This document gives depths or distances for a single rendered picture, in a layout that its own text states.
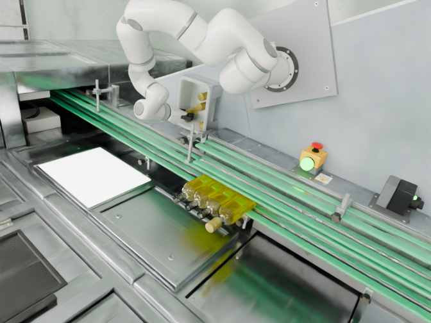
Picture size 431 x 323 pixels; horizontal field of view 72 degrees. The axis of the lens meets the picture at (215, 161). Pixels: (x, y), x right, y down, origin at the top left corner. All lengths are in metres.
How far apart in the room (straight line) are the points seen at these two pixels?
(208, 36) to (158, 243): 0.69
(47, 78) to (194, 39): 1.06
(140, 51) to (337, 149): 0.73
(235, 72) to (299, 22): 0.35
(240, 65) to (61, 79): 1.14
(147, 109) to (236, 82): 0.40
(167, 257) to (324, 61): 0.82
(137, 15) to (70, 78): 1.02
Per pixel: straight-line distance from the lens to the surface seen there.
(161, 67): 2.15
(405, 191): 1.04
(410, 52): 1.04
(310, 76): 1.09
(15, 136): 1.77
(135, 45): 0.96
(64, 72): 1.77
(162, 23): 0.81
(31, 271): 1.13
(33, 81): 1.72
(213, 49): 0.81
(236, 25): 0.79
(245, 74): 0.83
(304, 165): 1.07
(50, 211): 1.30
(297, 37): 1.11
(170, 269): 1.02
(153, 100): 1.11
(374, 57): 1.06
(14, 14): 4.61
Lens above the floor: 1.79
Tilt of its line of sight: 47 degrees down
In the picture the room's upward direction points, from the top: 116 degrees counter-clockwise
